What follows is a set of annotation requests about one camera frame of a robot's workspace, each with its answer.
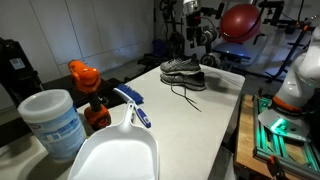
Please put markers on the white wipes canister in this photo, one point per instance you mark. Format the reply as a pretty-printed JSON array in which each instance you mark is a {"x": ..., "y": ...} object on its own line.
[{"x": 54, "y": 120}]

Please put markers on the black dumbbell with chrome plates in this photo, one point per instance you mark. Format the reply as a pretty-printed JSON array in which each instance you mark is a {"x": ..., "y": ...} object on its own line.
[{"x": 209, "y": 58}]

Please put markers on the blue hand brush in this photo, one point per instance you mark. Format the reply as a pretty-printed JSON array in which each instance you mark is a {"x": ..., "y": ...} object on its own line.
[{"x": 127, "y": 93}]

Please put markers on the orange cordless drill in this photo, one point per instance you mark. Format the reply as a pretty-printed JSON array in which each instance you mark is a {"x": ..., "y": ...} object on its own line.
[{"x": 87, "y": 80}]

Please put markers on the wooden base board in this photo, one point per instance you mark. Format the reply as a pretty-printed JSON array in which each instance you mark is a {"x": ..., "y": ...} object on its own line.
[{"x": 246, "y": 165}]

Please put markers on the white dustpan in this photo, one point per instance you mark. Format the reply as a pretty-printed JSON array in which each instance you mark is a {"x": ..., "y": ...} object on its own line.
[{"x": 119, "y": 152}]

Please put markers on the red exercise ball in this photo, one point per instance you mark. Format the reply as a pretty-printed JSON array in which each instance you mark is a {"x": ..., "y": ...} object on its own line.
[{"x": 240, "y": 23}]

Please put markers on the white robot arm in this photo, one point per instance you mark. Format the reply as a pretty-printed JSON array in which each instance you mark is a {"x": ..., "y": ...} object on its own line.
[{"x": 284, "y": 114}]

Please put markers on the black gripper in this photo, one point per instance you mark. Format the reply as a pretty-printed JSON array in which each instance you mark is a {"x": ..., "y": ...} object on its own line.
[{"x": 193, "y": 28}]

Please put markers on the black weight bench frame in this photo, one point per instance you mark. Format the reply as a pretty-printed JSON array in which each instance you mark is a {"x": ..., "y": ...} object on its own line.
[{"x": 279, "y": 39}]

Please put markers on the green aluminium robot base frame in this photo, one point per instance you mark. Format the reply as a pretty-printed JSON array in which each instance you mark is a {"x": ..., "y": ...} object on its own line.
[{"x": 301, "y": 159}]

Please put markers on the black case with label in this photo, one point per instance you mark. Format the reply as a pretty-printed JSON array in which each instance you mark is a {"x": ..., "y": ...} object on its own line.
[{"x": 17, "y": 75}]

